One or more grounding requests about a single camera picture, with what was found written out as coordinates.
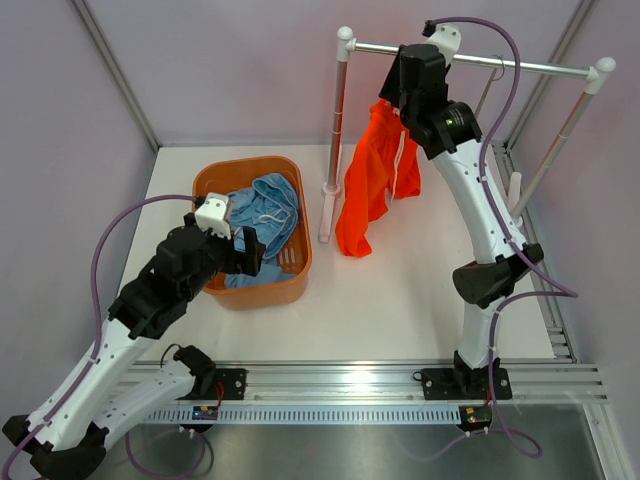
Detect white metal clothes rack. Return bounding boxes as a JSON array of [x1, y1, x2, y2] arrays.
[[318, 26, 616, 243]]

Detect orange plastic basket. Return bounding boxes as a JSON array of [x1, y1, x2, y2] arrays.
[[192, 156, 312, 311]]

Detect orange shorts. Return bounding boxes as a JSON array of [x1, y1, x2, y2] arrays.
[[335, 99, 422, 258]]

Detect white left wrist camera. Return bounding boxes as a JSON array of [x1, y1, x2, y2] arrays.
[[194, 192, 232, 240]]

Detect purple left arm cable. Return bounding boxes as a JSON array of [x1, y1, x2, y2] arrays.
[[0, 194, 201, 474]]

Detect light blue shorts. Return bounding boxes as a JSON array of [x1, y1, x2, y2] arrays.
[[225, 173, 300, 289]]

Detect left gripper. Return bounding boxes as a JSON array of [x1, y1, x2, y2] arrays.
[[181, 224, 265, 303]]

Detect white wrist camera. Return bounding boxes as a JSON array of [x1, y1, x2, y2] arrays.
[[194, 192, 232, 240], [422, 20, 462, 66]]

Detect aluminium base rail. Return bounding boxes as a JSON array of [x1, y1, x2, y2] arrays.
[[64, 360, 611, 407]]

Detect grey hanger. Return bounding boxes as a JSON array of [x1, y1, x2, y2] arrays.
[[474, 55, 506, 116]]

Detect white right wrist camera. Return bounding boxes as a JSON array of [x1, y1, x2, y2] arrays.
[[422, 20, 462, 66]]

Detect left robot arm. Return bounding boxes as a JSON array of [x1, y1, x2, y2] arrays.
[[2, 214, 265, 479]]

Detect white slotted cable duct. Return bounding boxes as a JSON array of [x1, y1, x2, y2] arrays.
[[143, 404, 461, 425]]

